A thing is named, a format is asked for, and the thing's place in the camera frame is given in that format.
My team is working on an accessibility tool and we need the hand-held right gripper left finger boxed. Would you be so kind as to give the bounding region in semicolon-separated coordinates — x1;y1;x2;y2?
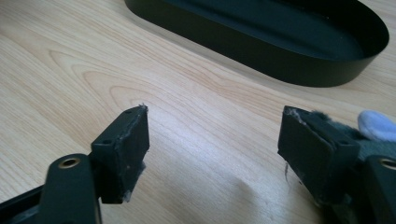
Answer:
90;104;150;205

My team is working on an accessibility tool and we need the grey and white plush toy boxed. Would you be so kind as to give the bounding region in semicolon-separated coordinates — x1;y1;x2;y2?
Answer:
311;109;396;162

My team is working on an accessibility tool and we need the black oval metal tray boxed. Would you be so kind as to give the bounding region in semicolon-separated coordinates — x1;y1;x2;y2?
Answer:
123;0;390;88

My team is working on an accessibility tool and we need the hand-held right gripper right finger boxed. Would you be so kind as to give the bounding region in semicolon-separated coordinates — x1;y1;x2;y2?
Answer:
276;105;362;206

